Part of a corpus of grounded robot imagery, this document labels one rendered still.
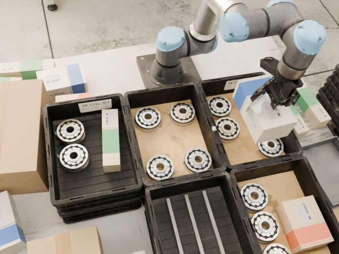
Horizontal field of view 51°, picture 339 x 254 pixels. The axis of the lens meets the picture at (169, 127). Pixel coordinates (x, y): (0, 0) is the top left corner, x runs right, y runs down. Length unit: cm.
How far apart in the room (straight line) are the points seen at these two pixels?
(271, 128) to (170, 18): 209
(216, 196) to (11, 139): 76
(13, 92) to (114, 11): 178
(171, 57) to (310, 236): 88
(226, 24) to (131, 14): 221
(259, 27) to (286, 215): 65
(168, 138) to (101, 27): 175
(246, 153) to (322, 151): 42
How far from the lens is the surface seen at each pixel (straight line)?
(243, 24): 93
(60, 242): 123
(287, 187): 141
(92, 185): 131
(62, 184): 133
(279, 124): 115
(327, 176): 165
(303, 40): 93
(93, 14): 310
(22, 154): 134
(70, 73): 165
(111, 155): 129
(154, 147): 137
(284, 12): 100
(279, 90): 108
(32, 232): 144
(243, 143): 143
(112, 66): 177
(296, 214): 130
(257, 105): 113
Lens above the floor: 204
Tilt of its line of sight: 58 degrees down
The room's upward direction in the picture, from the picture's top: 8 degrees clockwise
